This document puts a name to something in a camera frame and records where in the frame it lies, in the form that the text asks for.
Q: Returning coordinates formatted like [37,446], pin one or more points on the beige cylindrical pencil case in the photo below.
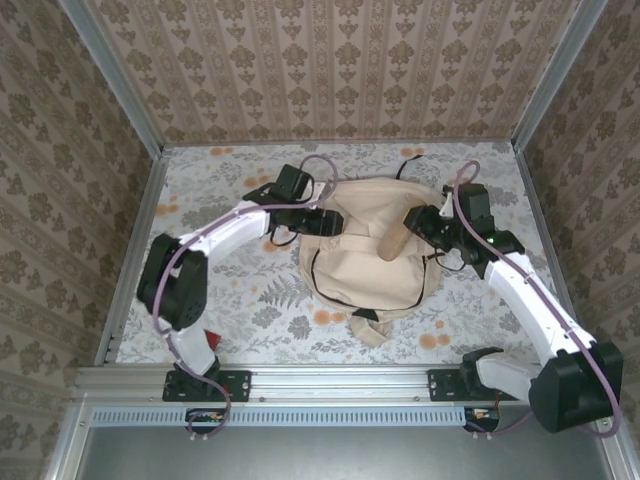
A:
[394,244]

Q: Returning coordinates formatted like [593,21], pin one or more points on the beige canvas backpack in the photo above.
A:
[365,280]

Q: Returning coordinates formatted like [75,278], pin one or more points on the red wallet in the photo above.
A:
[214,340]

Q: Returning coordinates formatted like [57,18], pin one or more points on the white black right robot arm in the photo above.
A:
[525,305]

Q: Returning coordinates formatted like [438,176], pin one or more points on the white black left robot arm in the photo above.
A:
[230,230]

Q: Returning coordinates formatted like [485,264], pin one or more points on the floral tablecloth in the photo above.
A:
[280,345]

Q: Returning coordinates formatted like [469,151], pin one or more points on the small controller board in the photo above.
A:
[205,419]
[482,419]

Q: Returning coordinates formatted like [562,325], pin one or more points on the grey sheet metal panel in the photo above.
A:
[325,455]

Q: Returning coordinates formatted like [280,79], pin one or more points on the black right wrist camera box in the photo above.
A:
[472,201]

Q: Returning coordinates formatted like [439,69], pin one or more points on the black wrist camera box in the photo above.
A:
[295,180]
[472,201]

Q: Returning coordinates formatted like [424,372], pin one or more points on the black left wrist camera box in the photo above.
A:
[295,180]

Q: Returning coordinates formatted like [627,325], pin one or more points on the aluminium side rail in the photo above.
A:
[545,250]
[132,225]

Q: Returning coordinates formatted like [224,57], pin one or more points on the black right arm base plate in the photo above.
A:
[442,385]

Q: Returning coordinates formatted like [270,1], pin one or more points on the aluminium front frame rail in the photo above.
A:
[340,382]

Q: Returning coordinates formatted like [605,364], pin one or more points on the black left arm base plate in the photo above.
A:
[240,385]

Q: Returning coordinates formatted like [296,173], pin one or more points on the aluminium frame post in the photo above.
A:
[555,75]
[115,80]

